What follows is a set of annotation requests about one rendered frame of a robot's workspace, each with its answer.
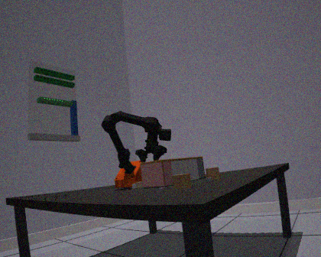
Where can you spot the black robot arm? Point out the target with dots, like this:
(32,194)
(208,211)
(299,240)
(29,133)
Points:
(150,125)

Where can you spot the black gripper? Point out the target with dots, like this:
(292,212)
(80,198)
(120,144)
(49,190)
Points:
(151,147)

